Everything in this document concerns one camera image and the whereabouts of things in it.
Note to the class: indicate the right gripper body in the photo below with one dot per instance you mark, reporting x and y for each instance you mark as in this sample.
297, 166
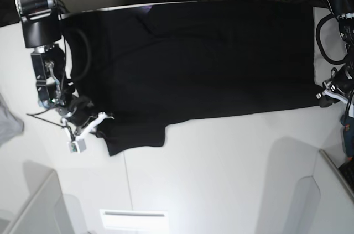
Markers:
79, 117

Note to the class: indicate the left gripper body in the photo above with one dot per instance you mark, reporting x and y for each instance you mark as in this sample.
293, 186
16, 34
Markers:
339, 85

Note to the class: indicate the black T-shirt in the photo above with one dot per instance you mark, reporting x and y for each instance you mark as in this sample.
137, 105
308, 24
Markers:
153, 66

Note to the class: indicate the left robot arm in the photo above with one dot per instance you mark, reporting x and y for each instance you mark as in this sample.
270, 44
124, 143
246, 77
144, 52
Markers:
342, 12

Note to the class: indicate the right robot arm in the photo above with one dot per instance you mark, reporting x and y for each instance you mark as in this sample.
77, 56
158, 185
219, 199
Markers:
42, 29

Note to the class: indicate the blue glue gun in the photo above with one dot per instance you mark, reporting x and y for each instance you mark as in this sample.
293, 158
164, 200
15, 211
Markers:
347, 133

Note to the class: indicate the grey cloth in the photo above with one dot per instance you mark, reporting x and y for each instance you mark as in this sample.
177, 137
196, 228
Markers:
11, 126

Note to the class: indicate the black keyboard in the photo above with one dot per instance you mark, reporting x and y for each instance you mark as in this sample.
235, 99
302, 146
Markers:
347, 171

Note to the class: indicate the white left bin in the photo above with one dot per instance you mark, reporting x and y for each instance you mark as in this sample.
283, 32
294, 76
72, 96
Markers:
47, 209

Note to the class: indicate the white bin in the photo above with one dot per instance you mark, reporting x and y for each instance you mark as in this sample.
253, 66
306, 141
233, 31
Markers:
47, 209
322, 202

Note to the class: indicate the white right bin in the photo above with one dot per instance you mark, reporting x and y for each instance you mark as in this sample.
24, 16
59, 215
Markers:
322, 202

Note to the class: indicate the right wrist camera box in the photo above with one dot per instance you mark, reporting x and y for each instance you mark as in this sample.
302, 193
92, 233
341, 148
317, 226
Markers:
77, 146

